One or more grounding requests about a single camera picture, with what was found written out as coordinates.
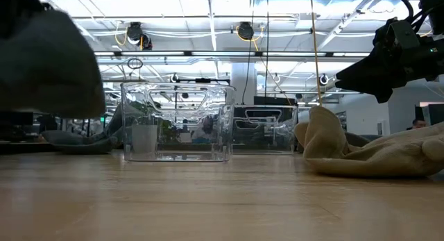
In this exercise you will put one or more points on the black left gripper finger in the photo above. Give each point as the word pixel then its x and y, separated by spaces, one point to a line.
pixel 14 12

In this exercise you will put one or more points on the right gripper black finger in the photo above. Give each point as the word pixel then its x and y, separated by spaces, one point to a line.
pixel 360 72
pixel 367 86

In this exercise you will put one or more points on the grey baseball cap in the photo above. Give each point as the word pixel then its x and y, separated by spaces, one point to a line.
pixel 83 143
pixel 52 67

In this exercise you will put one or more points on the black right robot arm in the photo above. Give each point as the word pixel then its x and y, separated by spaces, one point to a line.
pixel 435 8

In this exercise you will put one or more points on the dark door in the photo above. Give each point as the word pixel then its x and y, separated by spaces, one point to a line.
pixel 436 114

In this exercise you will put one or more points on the person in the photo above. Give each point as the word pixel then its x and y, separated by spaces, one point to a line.
pixel 419 123

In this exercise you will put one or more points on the black monitor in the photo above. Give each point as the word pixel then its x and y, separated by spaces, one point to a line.
pixel 274 100
pixel 15 118

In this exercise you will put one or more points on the clear plastic bin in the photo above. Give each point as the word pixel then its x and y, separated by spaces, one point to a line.
pixel 177 130
pixel 265 130

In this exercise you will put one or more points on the white column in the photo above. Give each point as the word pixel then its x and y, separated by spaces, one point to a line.
pixel 243 81

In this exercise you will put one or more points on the long ceiling light strip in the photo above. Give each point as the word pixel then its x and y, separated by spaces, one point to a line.
pixel 222 53

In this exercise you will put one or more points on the black horizontal bar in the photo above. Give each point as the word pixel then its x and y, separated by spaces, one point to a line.
pixel 203 80

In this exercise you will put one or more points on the potted plant white pot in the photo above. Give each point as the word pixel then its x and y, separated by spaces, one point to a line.
pixel 144 138

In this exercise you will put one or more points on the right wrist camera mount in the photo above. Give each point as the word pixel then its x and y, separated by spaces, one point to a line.
pixel 404 34

